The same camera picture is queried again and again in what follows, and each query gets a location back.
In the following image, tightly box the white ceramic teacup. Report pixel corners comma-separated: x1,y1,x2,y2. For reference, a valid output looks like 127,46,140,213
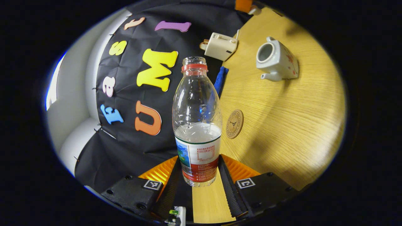
256,36,299,82

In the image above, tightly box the black backdrop cloth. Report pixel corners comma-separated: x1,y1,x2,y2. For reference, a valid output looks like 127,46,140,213
74,0,252,193

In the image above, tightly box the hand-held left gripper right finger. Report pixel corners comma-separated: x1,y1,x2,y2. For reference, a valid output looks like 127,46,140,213
218,153,299,219

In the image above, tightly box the round wooden coaster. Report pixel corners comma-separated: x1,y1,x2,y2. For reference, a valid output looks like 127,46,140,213
226,109,244,139

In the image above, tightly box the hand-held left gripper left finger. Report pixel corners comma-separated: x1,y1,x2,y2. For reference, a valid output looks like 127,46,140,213
100,155,182,221

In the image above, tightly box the blue towel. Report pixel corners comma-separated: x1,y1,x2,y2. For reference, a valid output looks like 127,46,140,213
214,66,229,98

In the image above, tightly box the clear plastic water bottle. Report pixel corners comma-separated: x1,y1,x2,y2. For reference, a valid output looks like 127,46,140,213
172,56,223,188

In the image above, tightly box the white toaster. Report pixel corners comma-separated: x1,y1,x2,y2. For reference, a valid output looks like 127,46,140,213
204,32,238,62

